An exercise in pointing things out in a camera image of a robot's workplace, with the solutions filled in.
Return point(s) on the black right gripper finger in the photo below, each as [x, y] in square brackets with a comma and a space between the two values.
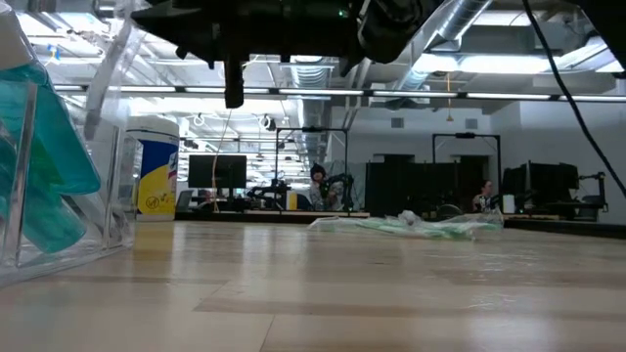
[191, 36]
[191, 9]

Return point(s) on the teal mouthwash bottle white cap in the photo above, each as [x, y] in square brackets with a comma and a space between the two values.
[49, 230]
[63, 146]

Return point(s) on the long ceiling light bar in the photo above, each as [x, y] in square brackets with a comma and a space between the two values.
[318, 92]

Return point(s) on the black computer monitor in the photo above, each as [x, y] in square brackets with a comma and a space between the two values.
[217, 171]

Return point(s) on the disinfecting wipes canister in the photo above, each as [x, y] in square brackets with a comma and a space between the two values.
[159, 171]

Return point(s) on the person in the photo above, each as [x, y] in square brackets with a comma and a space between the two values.
[484, 198]
[320, 188]

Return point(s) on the yellow container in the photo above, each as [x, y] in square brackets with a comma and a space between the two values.
[293, 202]

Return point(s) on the clear acrylic organizer box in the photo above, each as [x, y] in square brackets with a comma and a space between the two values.
[115, 195]

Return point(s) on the silver ventilation duct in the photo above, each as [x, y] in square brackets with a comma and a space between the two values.
[464, 14]
[308, 78]

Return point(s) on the black station frame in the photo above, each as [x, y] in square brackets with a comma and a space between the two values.
[313, 130]
[464, 136]

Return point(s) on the black partition wall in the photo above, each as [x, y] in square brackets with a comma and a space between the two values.
[401, 181]

